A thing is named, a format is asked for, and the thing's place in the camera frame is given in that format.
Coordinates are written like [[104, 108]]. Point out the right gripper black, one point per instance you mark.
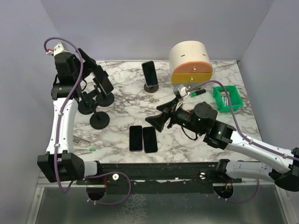
[[158, 121]]

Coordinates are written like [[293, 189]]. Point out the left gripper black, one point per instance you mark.
[[88, 66]]

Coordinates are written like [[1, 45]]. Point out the purple smartphone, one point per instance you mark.
[[135, 138]]

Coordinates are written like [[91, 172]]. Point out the tall black smartphone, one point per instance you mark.
[[149, 140]]

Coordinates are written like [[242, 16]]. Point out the black phone stand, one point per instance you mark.
[[99, 120], [102, 99], [85, 105]]

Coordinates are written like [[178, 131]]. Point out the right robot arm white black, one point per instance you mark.
[[273, 164]]

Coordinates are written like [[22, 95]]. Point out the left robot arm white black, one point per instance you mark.
[[59, 161]]

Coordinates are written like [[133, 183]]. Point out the black smartphone on wooden stand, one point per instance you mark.
[[150, 74]]

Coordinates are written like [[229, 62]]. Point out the green highlighter marker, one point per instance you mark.
[[198, 92]]

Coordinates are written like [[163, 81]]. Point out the cream drawer cabinet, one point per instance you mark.
[[189, 64]]

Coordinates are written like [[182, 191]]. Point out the green plastic bin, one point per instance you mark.
[[221, 98]]

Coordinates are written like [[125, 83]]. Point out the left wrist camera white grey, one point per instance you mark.
[[58, 48]]

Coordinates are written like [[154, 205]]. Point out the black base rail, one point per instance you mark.
[[159, 178]]

